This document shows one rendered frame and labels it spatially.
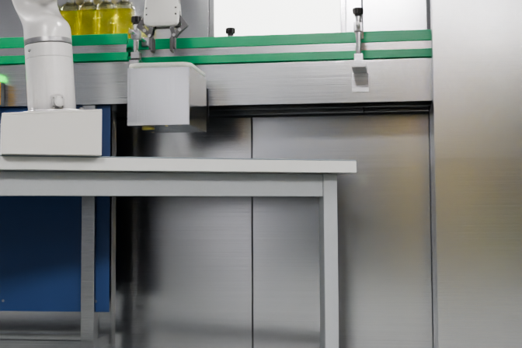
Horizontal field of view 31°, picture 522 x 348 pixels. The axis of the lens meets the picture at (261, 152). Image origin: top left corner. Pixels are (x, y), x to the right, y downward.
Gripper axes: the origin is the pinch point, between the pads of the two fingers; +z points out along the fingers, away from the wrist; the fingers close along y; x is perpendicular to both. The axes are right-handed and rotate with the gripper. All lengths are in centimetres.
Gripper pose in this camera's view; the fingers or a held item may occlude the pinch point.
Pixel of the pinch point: (162, 45)
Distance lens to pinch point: 263.4
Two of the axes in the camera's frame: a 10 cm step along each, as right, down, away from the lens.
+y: -9.9, 0.1, 1.1
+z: 0.1, 10.0, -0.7
